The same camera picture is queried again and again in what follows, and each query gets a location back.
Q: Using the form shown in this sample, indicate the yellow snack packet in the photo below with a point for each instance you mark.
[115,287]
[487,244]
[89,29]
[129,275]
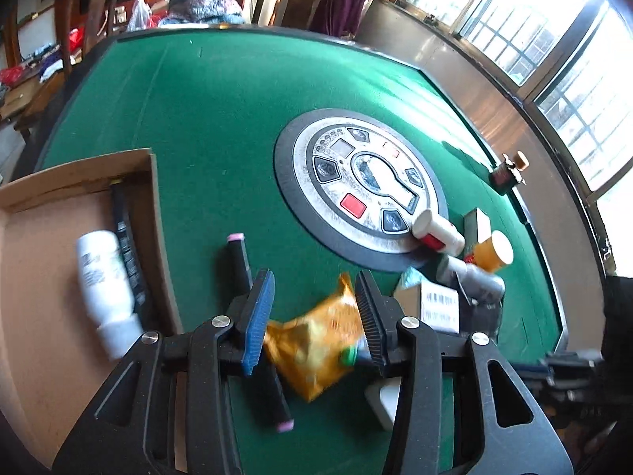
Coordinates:
[316,341]

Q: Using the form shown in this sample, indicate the white lotion bottle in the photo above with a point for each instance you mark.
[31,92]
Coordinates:
[101,277]

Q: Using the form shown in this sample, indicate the pile of clothes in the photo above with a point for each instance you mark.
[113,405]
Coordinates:
[202,2]

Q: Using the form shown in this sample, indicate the yellow cup with white lid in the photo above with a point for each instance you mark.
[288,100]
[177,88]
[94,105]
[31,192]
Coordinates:
[489,252]

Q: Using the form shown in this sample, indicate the black marker with pink caps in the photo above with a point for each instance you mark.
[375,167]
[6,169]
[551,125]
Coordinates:
[240,262]

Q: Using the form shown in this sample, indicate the round table control panel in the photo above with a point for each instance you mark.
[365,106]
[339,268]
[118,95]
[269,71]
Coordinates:
[296,158]

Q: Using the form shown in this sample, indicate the grey box with label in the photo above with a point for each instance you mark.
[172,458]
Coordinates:
[437,302]

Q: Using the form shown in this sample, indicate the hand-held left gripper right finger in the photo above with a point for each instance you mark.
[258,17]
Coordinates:
[368,316]

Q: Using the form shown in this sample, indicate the wooden chair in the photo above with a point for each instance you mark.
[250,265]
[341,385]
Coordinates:
[64,10]

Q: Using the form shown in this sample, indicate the teal tissue pack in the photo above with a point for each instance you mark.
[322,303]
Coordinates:
[408,279]

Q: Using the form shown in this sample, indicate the red plastic bag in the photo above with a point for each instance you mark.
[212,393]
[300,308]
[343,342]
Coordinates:
[75,39]

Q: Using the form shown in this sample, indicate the cardboard box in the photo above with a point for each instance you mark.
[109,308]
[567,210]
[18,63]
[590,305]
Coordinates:
[44,237]

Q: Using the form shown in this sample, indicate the clear plastic bag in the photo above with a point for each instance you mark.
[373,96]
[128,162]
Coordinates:
[138,15]

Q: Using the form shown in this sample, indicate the pale grey bottle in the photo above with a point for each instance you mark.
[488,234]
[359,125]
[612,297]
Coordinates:
[474,277]

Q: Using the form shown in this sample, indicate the large grid window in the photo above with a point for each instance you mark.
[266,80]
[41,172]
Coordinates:
[514,34]

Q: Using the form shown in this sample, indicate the white bottle with red label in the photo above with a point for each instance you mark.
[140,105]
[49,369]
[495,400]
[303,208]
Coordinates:
[435,230]

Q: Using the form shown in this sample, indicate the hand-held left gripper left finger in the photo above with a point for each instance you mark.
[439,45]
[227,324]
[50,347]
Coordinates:
[257,326]

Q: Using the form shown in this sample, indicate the small green and white box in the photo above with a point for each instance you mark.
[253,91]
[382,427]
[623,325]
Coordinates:
[475,225]

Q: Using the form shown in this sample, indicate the dark perfume bottle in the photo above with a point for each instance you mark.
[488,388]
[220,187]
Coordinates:
[504,175]

